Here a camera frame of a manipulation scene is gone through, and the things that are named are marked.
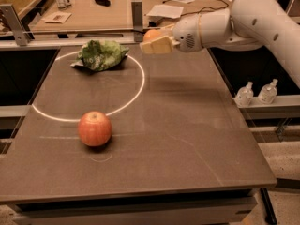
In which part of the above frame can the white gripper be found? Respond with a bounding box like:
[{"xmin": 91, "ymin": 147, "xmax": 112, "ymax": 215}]
[{"xmin": 140, "ymin": 15, "xmax": 203, "ymax": 54}]

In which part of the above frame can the orange fruit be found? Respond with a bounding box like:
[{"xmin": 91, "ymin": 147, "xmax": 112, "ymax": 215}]
[{"xmin": 143, "ymin": 29, "xmax": 161, "ymax": 41}]

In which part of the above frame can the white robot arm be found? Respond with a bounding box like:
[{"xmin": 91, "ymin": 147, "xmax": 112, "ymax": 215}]
[{"xmin": 140, "ymin": 0, "xmax": 300, "ymax": 87}]

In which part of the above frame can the green jalapeno chip bag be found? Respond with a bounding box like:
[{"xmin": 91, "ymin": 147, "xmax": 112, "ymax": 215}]
[{"xmin": 71, "ymin": 40, "xmax": 129, "ymax": 72}]

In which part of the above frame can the white paper sheet centre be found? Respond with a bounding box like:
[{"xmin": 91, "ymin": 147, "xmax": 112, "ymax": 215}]
[{"xmin": 147, "ymin": 4, "xmax": 184, "ymax": 19}]

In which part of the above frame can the black mouse on desk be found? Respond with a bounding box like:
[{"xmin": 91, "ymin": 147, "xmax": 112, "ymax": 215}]
[{"xmin": 95, "ymin": 0, "xmax": 111, "ymax": 7}]

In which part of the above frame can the wooden desk behind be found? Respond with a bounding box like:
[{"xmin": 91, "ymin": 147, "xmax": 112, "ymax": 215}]
[{"xmin": 31, "ymin": 0, "xmax": 232, "ymax": 35}]

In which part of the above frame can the clear sanitizer bottle left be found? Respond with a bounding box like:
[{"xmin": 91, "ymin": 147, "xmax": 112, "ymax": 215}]
[{"xmin": 234, "ymin": 82, "xmax": 253, "ymax": 107}]

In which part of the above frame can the clear sanitizer bottle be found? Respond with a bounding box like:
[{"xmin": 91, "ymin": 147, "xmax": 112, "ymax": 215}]
[
  {"xmin": 234, "ymin": 82, "xmax": 253, "ymax": 107},
  {"xmin": 258, "ymin": 79, "xmax": 278, "ymax": 104}
]

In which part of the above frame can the brown paper envelope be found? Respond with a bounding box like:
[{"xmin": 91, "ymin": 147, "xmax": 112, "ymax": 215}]
[{"xmin": 43, "ymin": 11, "xmax": 71, "ymax": 24}]

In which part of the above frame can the clear sanitizer bottle right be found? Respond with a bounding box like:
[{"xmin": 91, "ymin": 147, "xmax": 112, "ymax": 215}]
[{"xmin": 258, "ymin": 79, "xmax": 278, "ymax": 104}]

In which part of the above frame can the red apple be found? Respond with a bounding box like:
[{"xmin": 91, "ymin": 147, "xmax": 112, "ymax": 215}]
[{"xmin": 78, "ymin": 111, "xmax": 112, "ymax": 147}]

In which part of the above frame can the middle metal bracket post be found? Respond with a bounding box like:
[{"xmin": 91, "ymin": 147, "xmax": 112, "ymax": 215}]
[{"xmin": 131, "ymin": 1, "xmax": 143, "ymax": 42}]

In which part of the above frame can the metal bracket post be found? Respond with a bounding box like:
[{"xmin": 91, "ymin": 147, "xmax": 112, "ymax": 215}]
[
  {"xmin": 0, "ymin": 4, "xmax": 31, "ymax": 46},
  {"xmin": 131, "ymin": 1, "xmax": 143, "ymax": 42}
]

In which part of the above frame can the black cable on desk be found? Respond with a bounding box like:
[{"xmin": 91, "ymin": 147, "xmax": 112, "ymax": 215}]
[{"xmin": 162, "ymin": 0, "xmax": 231, "ymax": 17}]

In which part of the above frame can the left metal bracket post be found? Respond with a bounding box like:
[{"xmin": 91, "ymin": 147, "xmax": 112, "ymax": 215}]
[{"xmin": 0, "ymin": 4, "xmax": 31, "ymax": 46}]

